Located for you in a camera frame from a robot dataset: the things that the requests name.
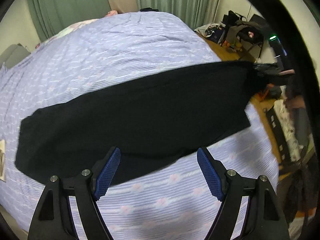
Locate black pants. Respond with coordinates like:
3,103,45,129
15,61,287,184

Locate black chair with clothes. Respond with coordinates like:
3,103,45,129
221,10,272,58

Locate folded beige cloth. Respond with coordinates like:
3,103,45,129
0,140,5,182

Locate black metal rack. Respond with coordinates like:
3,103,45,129
265,106,291,163

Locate green curtain left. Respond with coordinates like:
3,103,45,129
27,0,111,42

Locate purple floral bed cover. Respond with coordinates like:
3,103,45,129
0,11,281,240

